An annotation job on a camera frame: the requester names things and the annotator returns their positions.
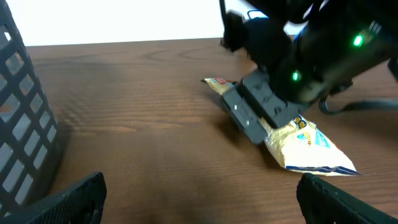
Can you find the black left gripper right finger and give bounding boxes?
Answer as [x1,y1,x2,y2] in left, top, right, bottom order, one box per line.
[296,173,397,224]

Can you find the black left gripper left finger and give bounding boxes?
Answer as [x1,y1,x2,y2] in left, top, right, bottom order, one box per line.
[1,172,107,224]

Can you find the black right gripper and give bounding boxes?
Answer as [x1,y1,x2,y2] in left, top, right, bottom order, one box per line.
[221,12,397,145]

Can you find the yellow snack bag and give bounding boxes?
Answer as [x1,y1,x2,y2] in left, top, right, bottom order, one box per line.
[201,77,363,177]

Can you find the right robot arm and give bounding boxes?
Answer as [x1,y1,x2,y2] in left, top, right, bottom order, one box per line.
[221,0,397,144]

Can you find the grey plastic shopping basket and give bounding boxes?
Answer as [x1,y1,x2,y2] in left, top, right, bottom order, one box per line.
[1,1,62,217]

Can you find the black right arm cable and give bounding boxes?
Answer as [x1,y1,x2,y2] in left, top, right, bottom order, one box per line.
[318,95,398,115]

